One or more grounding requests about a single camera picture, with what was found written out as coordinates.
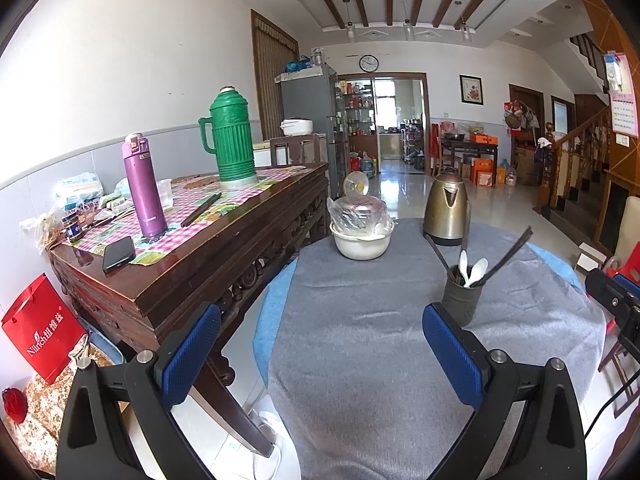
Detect bronze electric kettle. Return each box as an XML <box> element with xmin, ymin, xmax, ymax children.
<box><xmin>422</xmin><ymin>166</ymin><xmax>472</xmax><ymax>247</ymax></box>

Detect framed wall picture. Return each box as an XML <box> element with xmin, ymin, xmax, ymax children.
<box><xmin>459</xmin><ymin>74</ymin><xmax>484</xmax><ymax>106</ymax></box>

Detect white rice cooker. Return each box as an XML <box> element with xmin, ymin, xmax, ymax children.
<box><xmin>280</xmin><ymin>118</ymin><xmax>315</xmax><ymax>137</ymax></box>

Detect pantry shelf rack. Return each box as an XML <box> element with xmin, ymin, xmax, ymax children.
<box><xmin>337</xmin><ymin>80</ymin><xmax>375</xmax><ymax>161</ymax></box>

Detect white box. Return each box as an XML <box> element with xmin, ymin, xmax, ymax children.
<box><xmin>577</xmin><ymin>242</ymin><xmax>608</xmax><ymax>271</ymax></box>

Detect pink plaid table runner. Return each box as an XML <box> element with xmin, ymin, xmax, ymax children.
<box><xmin>75</xmin><ymin>166</ymin><xmax>311</xmax><ymax>256</ymax></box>

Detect red paper bag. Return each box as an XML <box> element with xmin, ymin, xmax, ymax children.
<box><xmin>1</xmin><ymin>273</ymin><xmax>87</xmax><ymax>386</ymax></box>

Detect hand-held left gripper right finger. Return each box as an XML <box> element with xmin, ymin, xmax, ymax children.
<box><xmin>422</xmin><ymin>304</ymin><xmax>586</xmax><ymax>480</ymax></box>

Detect beige chair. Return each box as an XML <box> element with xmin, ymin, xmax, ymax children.
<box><xmin>612</xmin><ymin>195</ymin><xmax>640</xmax><ymax>261</ymax></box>

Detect grey refrigerator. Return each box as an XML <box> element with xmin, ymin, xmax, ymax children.
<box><xmin>277</xmin><ymin>65</ymin><xmax>351</xmax><ymax>198</ymax></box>

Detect purple insulated bottle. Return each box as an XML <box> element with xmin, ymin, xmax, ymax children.
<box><xmin>123</xmin><ymin>133</ymin><xmax>167</xmax><ymax>239</ymax></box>

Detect wooden stair railing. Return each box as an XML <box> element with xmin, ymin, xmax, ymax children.
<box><xmin>532</xmin><ymin>107</ymin><xmax>613</xmax><ymax>221</ymax></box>

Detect beige floral cushion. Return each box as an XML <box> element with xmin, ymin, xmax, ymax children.
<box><xmin>10</xmin><ymin>345</ymin><xmax>116</xmax><ymax>471</ymax></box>

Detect dark wooden side table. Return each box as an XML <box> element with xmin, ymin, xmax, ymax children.
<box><xmin>440</xmin><ymin>135</ymin><xmax>501</xmax><ymax>176</ymax></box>

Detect green thermos jug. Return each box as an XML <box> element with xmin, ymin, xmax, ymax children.
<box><xmin>198</xmin><ymin>87</ymin><xmax>258</xmax><ymax>190</ymax></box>

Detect grey tablecloth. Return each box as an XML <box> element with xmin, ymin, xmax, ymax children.
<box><xmin>267</xmin><ymin>217</ymin><xmax>607</xmax><ymax>480</ymax></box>

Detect red fabric ball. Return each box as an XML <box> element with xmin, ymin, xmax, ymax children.
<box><xmin>2</xmin><ymin>389</ymin><xmax>28</xmax><ymax>423</ymax></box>

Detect white basin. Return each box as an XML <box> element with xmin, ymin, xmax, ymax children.
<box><xmin>329</xmin><ymin>220</ymin><xmax>396</xmax><ymax>261</ymax></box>

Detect white blue plastic packet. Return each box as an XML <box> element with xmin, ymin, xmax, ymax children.
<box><xmin>55</xmin><ymin>172</ymin><xmax>104</xmax><ymax>206</ymax></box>

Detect dark wooden stick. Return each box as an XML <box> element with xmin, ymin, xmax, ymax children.
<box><xmin>180</xmin><ymin>191</ymin><xmax>223</xmax><ymax>227</ymax></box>

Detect black smartphone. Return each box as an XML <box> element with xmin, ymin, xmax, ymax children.
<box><xmin>102</xmin><ymin>236</ymin><xmax>136</xmax><ymax>273</ymax></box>

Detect light blue undercloth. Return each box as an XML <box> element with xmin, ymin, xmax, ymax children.
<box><xmin>252</xmin><ymin>247</ymin><xmax>588</xmax><ymax>386</ymax></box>

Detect carved wooden sideboard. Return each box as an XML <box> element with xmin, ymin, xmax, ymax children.
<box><xmin>47</xmin><ymin>162</ymin><xmax>331</xmax><ymax>458</ymax></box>

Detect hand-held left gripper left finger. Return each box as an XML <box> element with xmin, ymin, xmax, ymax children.
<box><xmin>56</xmin><ymin>305</ymin><xmax>222</xmax><ymax>480</ymax></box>

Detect dark metal utensil holder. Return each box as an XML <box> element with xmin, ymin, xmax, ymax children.
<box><xmin>441</xmin><ymin>264</ymin><xmax>488</xmax><ymax>328</ymax></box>

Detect white plastic spoons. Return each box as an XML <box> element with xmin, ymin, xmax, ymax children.
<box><xmin>465</xmin><ymin>258</ymin><xmax>489</xmax><ymax>289</ymax></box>

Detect orange cardboard carton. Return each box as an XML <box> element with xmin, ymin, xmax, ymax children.
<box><xmin>471</xmin><ymin>157</ymin><xmax>497</xmax><ymax>187</ymax></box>

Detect wall calendar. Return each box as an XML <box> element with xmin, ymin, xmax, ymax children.
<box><xmin>602</xmin><ymin>51</ymin><xmax>640</xmax><ymax>137</ymax></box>

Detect black cable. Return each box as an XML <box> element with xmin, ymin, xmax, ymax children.
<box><xmin>584</xmin><ymin>375</ymin><xmax>632</xmax><ymax>441</ymax></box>

